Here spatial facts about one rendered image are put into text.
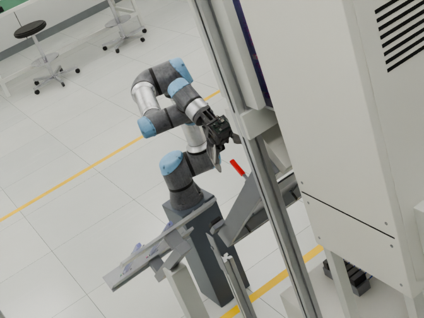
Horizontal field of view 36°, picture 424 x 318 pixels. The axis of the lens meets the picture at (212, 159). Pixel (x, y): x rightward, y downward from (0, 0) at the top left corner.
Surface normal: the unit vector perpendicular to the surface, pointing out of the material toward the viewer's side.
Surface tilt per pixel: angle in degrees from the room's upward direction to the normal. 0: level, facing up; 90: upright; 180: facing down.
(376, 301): 0
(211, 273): 90
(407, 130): 90
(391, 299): 0
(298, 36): 90
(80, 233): 0
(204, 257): 90
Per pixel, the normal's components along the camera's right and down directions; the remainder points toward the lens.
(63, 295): -0.32, -0.82
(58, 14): 0.51, 0.27
